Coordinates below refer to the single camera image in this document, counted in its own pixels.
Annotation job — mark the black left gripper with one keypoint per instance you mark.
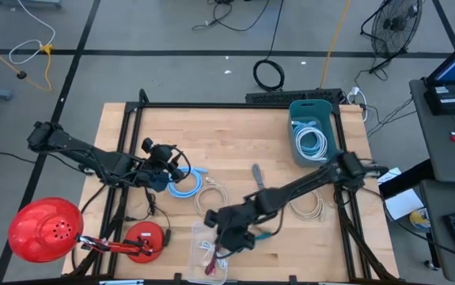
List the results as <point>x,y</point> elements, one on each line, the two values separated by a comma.
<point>158,158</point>

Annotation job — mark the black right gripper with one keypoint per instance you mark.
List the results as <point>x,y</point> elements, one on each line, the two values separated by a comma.
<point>233,229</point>

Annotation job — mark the clear plastic container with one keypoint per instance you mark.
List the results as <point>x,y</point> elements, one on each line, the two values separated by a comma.
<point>193,257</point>

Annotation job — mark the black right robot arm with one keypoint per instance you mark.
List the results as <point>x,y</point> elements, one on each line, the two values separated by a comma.
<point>302,186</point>

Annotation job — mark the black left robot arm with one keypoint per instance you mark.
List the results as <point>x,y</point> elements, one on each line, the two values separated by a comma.
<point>92,158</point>

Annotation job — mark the red desk lamp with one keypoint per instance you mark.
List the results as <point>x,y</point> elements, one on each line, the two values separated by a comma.
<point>45,229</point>

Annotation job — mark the black power strip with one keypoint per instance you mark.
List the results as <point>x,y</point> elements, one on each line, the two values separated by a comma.
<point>290,96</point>

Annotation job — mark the teal plastic bin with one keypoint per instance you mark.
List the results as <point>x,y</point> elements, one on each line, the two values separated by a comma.
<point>314,109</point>

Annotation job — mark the small black round plug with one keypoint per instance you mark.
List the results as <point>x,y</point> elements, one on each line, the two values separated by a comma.
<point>21,75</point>

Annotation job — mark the white paper sheet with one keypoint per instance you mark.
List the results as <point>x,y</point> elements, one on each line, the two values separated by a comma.
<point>403,204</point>

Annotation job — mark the round yellow blue object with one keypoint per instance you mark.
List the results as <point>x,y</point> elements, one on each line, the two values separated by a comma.
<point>419,219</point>

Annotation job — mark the grey desk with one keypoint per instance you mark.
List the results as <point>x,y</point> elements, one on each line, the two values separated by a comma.
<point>448,158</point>

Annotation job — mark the black floor fan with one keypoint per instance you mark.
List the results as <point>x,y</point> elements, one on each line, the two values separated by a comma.
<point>395,23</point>

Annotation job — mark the black mini computer box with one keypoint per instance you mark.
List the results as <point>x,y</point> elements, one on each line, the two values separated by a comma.
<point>446,99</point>

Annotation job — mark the black metal table frame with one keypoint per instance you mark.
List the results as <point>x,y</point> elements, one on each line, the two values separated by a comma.
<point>227,105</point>

